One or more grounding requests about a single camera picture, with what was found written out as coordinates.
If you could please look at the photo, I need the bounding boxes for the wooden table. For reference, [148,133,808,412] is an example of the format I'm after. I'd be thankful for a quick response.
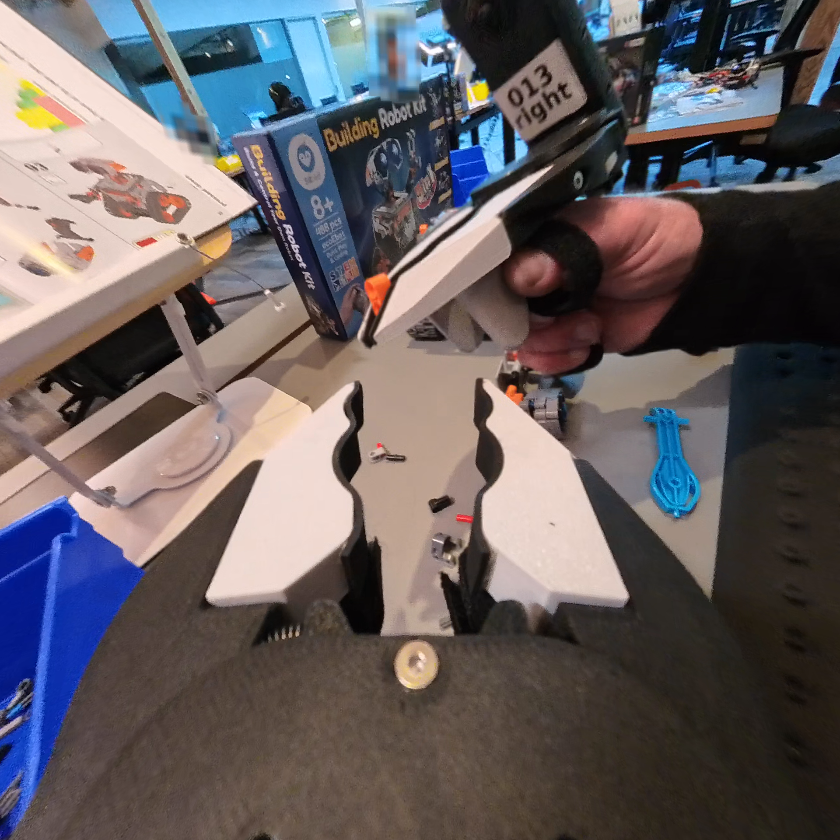
[623,62,824,148]

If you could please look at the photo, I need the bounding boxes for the white pendant on cord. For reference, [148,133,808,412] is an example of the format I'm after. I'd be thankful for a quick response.
[190,246,288,312]

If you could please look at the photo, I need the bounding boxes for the white stand base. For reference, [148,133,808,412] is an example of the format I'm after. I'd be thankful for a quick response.
[0,217,312,565]

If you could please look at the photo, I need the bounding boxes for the blue plastic bin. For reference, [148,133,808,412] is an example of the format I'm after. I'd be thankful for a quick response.
[0,497,145,840]

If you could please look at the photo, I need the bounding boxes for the blue toy kit box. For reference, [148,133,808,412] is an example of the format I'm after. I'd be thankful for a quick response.
[231,97,460,342]

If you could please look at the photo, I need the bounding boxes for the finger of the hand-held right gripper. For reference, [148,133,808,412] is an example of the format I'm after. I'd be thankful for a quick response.
[357,217,513,349]
[386,165,555,280]

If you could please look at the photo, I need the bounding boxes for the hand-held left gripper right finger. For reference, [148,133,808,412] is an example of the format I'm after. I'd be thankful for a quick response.
[438,377,631,636]

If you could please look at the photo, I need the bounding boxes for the black toy car box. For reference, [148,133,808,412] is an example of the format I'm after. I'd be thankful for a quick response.
[596,26,665,129]

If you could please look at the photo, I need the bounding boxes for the black mesh office chair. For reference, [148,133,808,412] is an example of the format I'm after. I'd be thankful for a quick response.
[728,49,840,185]

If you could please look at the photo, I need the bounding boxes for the instruction booklet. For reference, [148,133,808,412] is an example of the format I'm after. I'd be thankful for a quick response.
[0,7,258,316]

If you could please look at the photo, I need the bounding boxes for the black studded mat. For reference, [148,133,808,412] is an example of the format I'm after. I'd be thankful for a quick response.
[712,341,840,840]

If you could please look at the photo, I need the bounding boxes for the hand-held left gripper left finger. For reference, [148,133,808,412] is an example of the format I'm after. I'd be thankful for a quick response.
[205,381,385,636]

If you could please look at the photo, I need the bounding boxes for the person's right hand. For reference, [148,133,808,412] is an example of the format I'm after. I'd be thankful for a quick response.
[503,194,706,378]

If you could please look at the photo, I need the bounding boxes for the stacked blue storage bins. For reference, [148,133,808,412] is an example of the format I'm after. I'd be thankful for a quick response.
[449,147,492,206]

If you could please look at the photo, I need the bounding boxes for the grey orange toy robot head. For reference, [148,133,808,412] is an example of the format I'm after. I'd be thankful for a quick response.
[497,351,581,442]

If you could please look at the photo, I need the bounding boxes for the pile of grey toy parts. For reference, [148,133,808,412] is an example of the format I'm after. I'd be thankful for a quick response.
[0,678,35,818]

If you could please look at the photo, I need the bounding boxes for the person's right forearm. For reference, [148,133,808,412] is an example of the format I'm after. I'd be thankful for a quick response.
[623,174,840,358]

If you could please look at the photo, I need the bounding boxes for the blue plastic toy tool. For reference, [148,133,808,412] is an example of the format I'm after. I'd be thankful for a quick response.
[642,407,702,519]

